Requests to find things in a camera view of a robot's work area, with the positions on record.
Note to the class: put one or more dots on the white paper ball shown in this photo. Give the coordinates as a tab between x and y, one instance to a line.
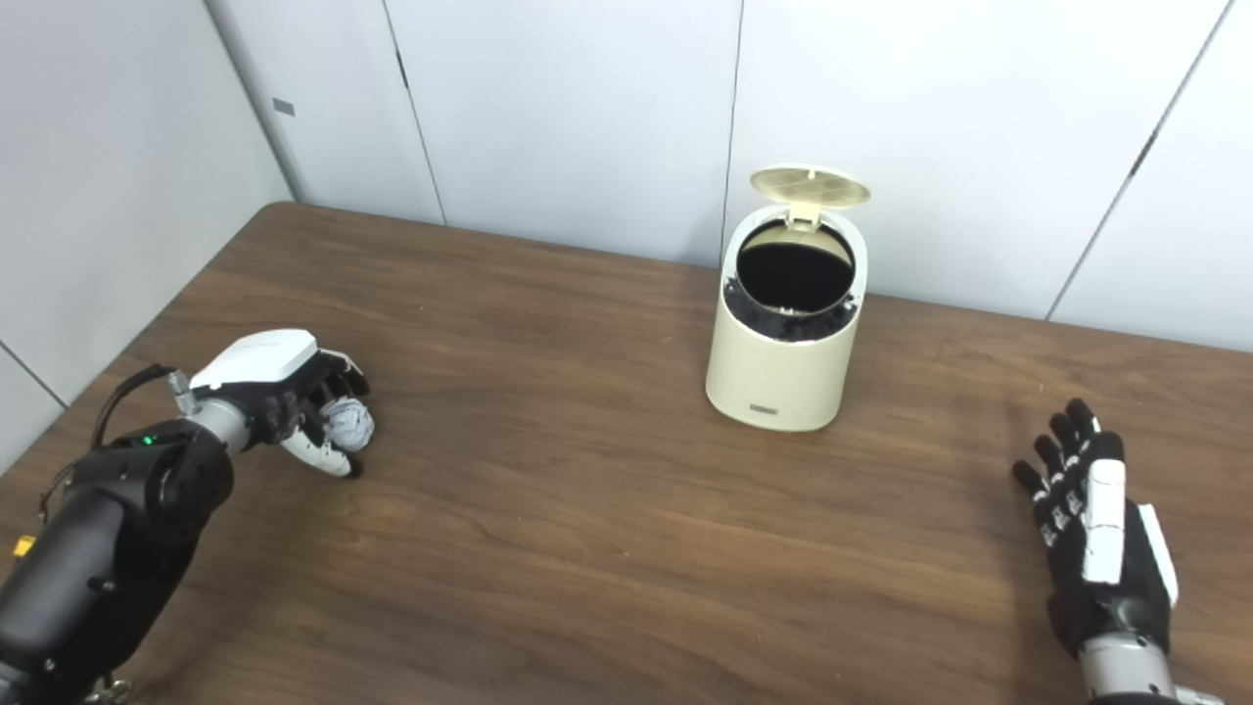
348	423

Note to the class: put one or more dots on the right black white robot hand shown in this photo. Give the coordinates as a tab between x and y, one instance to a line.
1101	548

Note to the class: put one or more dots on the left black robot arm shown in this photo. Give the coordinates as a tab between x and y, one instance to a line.
108	548

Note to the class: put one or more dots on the cream-colored bin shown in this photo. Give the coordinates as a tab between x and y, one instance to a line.
778	372

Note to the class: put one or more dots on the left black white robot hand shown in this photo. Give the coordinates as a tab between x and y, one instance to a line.
259	372

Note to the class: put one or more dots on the round cream bin lid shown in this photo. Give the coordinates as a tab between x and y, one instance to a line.
811	186

